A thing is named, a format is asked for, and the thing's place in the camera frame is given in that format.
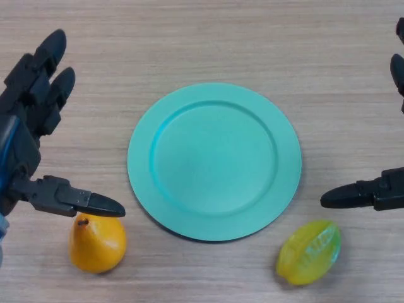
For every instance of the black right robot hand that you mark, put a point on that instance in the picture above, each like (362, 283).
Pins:
(388, 191)

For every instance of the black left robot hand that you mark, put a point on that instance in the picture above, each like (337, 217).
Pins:
(25, 148)

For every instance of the yellow green starfruit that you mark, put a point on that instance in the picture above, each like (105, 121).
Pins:
(303, 259)

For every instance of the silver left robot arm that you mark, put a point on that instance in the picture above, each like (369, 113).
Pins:
(2, 246)

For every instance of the teal round plate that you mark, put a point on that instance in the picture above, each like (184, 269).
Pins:
(214, 164)

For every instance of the orange yellow pear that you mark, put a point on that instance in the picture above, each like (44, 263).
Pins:
(94, 249)

